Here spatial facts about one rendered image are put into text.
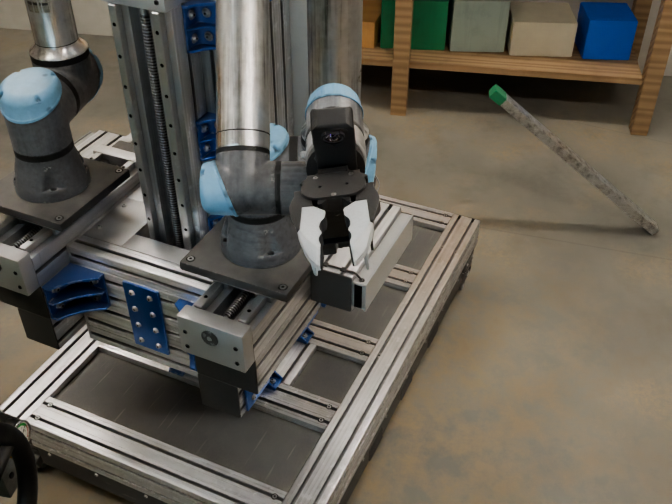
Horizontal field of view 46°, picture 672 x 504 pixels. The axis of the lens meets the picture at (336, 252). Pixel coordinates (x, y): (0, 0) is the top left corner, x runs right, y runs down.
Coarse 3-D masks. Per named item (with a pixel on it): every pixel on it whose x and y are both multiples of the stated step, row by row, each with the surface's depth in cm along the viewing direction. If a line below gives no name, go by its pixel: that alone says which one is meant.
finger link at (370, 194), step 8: (368, 184) 87; (360, 192) 86; (368, 192) 86; (376, 192) 86; (352, 200) 87; (368, 200) 85; (376, 200) 84; (368, 208) 84; (376, 208) 83; (376, 216) 83
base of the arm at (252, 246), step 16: (224, 224) 145; (240, 224) 140; (256, 224) 139; (272, 224) 140; (288, 224) 143; (224, 240) 146; (240, 240) 141; (256, 240) 141; (272, 240) 142; (288, 240) 143; (240, 256) 142; (256, 256) 142; (272, 256) 142; (288, 256) 144
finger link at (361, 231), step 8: (360, 200) 85; (344, 208) 84; (352, 208) 84; (360, 208) 84; (344, 216) 84; (352, 216) 83; (360, 216) 83; (368, 216) 82; (352, 224) 82; (360, 224) 82; (368, 224) 81; (352, 232) 81; (360, 232) 80; (368, 232) 81; (352, 240) 80; (360, 240) 80; (368, 240) 80; (352, 248) 79; (360, 248) 79; (368, 248) 80; (352, 256) 79; (360, 256) 79; (352, 264) 79; (368, 264) 83
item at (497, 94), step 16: (496, 96) 262; (512, 112) 265; (528, 112) 269; (528, 128) 268; (544, 128) 270; (560, 144) 271; (576, 160) 273; (592, 176) 276; (608, 192) 279; (624, 208) 282; (640, 224) 285; (656, 224) 288
